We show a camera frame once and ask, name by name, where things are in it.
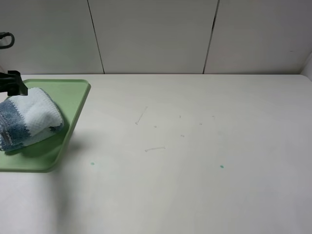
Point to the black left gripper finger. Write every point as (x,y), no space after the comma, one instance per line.
(12,84)

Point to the blue white striped towel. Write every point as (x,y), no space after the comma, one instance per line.
(26,120)

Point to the green plastic tray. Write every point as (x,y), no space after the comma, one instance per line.
(70,96)

